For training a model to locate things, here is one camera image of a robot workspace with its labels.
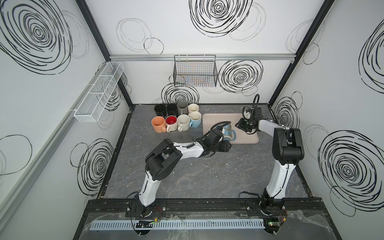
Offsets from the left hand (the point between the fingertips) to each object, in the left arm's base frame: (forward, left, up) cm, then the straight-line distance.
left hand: (231, 146), depth 89 cm
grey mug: (+27, +32, +3) cm, 42 cm away
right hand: (+19, -6, -3) cm, 20 cm away
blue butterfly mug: (+8, 0, 0) cm, 8 cm away
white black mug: (+26, +47, +1) cm, 54 cm away
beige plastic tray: (+10, -9, -5) cm, 14 cm away
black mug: (+26, +39, +2) cm, 47 cm away
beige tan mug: (+20, +31, -3) cm, 37 cm away
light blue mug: (+22, +22, -1) cm, 31 cm away
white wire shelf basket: (+13, +84, +16) cm, 86 cm away
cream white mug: (+20, +40, -3) cm, 44 cm away
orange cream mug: (+16, +47, -2) cm, 50 cm away
